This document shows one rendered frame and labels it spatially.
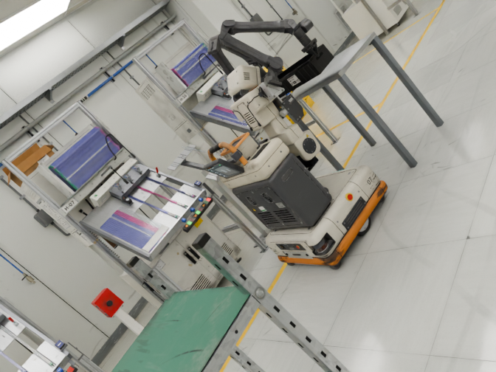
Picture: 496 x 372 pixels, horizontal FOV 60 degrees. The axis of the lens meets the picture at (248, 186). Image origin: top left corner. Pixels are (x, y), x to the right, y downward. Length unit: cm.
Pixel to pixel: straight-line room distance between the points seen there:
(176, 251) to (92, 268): 167
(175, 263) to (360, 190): 160
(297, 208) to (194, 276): 138
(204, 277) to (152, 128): 256
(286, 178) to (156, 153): 324
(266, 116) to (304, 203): 60
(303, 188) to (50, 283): 317
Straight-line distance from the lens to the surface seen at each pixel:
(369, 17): 694
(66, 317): 493
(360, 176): 271
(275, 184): 240
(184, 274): 352
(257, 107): 260
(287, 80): 294
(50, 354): 301
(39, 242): 493
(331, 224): 253
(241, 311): 86
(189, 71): 426
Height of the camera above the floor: 130
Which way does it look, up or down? 14 degrees down
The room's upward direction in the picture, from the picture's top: 44 degrees counter-clockwise
